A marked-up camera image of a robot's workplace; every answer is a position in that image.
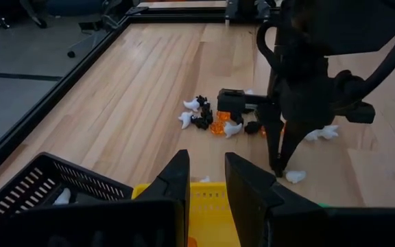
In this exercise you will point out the green slotted plastic basket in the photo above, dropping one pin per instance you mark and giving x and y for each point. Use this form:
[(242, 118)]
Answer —
[(323, 205)]

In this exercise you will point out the small black halloween figure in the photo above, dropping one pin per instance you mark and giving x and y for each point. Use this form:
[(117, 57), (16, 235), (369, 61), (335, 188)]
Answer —
[(237, 118), (206, 115), (201, 123), (201, 100), (252, 127)]

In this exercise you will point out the black slotted plastic basket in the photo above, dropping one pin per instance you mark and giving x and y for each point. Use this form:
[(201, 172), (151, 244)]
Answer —
[(91, 178)]

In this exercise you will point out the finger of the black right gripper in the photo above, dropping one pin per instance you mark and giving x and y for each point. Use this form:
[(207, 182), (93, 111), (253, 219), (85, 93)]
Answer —
[(273, 137), (291, 137)]

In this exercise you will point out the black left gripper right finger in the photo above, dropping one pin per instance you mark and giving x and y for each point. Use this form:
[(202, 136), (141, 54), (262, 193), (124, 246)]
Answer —
[(252, 206)]

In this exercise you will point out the yellow slotted plastic basket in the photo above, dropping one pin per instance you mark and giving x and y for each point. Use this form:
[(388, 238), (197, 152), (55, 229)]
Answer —
[(207, 212)]

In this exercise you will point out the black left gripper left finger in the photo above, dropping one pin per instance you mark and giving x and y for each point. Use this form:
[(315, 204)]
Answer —
[(180, 192)]

